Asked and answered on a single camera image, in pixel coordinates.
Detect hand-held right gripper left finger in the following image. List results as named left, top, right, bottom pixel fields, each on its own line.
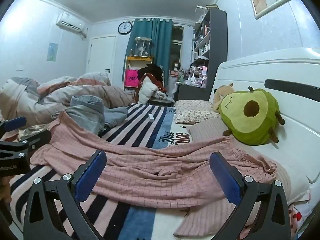
left=23, top=149, right=107, bottom=240

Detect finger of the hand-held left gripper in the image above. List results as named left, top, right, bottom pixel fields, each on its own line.
left=0, top=116, right=27, bottom=133
left=18, top=129, right=52, bottom=153

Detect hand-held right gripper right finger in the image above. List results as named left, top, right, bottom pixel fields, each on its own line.
left=209, top=152, right=292, bottom=240

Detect pink checked pants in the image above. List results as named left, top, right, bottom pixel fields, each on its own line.
left=30, top=111, right=278, bottom=209

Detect dark patterned cloth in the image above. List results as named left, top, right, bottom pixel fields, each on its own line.
left=19, top=124, right=52, bottom=141

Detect pink and grey comforter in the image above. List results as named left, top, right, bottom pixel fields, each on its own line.
left=0, top=72, right=137, bottom=130

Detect grey-blue cloth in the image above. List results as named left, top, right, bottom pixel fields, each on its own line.
left=51, top=95, right=129, bottom=136

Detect green avocado plush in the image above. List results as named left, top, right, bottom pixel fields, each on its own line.
left=216, top=86, right=285, bottom=146

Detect striped fleece blanket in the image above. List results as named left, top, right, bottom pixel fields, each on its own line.
left=7, top=104, right=198, bottom=240

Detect floral pillow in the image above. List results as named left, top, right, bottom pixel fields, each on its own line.
left=174, top=99, right=221, bottom=124

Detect red-print bed sheet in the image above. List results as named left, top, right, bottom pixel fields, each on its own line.
left=287, top=202, right=308, bottom=232

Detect brown plush toy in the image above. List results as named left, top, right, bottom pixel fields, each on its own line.
left=212, top=82, right=236, bottom=112

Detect dark desk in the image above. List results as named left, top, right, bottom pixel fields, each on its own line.
left=177, top=64, right=220, bottom=102

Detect bright pink bag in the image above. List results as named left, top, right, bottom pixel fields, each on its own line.
left=125, top=69, right=140, bottom=88

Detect white door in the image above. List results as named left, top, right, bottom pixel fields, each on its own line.
left=86, top=35, right=117, bottom=76

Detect pile of clothes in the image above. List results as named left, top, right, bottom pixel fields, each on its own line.
left=137, top=64, right=167, bottom=104

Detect white air conditioner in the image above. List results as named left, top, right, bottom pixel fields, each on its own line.
left=55, top=12, right=88, bottom=39

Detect wig mannequin head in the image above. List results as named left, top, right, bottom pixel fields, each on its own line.
left=171, top=60, right=182, bottom=77

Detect yellow shelf rack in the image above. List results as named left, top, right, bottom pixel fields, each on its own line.
left=124, top=56, right=154, bottom=93

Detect white bed headboard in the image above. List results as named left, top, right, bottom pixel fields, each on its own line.
left=209, top=47, right=320, bottom=205

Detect glass display case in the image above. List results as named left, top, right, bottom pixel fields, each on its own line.
left=134, top=37, right=152, bottom=57

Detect dark bookshelf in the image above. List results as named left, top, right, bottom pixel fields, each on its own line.
left=191, top=4, right=228, bottom=64

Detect window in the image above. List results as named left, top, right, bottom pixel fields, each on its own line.
left=170, top=26, right=184, bottom=55

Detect wall poster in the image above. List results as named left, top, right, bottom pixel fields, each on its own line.
left=47, top=42, right=59, bottom=62

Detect round wall clock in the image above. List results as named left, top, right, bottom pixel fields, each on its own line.
left=117, top=21, right=133, bottom=35

